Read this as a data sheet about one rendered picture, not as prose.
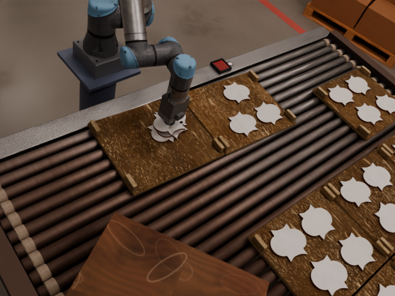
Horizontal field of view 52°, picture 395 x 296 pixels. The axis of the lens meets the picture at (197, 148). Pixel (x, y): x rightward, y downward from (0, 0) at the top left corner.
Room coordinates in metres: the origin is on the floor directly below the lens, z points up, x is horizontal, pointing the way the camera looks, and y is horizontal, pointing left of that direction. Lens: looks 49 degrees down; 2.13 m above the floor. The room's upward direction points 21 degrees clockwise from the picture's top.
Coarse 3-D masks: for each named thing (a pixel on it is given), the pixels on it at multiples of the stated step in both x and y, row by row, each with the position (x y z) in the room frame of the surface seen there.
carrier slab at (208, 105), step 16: (224, 80) 1.46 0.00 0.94; (240, 80) 1.51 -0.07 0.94; (192, 96) 1.29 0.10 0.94; (208, 96) 1.32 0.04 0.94; (256, 96) 1.44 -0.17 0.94; (192, 112) 1.20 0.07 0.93; (208, 112) 1.23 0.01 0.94; (224, 112) 1.27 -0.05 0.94; (240, 112) 1.30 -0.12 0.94; (256, 112) 1.34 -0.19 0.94; (208, 128) 1.14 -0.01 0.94; (224, 128) 1.18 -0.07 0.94; (272, 128) 1.28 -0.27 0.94; (240, 144) 1.12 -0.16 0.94
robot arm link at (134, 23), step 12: (120, 0) 1.13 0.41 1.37; (132, 0) 1.12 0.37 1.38; (132, 12) 1.10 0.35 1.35; (132, 24) 1.08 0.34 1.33; (144, 24) 1.11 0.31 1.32; (132, 36) 1.06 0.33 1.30; (144, 36) 1.08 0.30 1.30; (120, 48) 1.04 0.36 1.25; (132, 48) 1.04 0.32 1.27; (144, 48) 1.06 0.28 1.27; (120, 60) 1.03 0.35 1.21; (132, 60) 1.01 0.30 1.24; (144, 60) 1.04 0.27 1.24; (156, 60) 1.06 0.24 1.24
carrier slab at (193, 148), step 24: (96, 120) 0.97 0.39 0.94; (120, 120) 1.01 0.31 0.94; (144, 120) 1.06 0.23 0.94; (192, 120) 1.15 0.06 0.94; (120, 144) 0.90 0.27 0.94; (144, 144) 0.94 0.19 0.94; (168, 144) 0.99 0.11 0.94; (192, 144) 1.03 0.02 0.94; (120, 168) 0.81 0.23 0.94; (144, 168) 0.84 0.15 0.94; (168, 168) 0.88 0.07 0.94; (192, 168) 0.92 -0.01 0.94
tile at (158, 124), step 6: (156, 114) 1.07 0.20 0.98; (156, 120) 1.04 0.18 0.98; (162, 120) 1.05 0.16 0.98; (180, 120) 1.09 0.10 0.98; (156, 126) 1.01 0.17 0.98; (162, 126) 1.02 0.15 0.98; (168, 126) 1.03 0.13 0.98; (174, 126) 1.05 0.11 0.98; (180, 126) 1.06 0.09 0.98; (162, 132) 1.00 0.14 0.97; (168, 132) 1.01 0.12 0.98; (174, 132) 1.02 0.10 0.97
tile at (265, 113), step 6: (258, 108) 1.36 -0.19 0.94; (264, 108) 1.37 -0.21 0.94; (270, 108) 1.39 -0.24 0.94; (276, 108) 1.40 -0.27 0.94; (258, 114) 1.32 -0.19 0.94; (264, 114) 1.34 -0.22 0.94; (270, 114) 1.35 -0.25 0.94; (276, 114) 1.37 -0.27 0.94; (264, 120) 1.30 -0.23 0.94; (270, 120) 1.31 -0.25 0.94; (276, 120) 1.33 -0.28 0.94
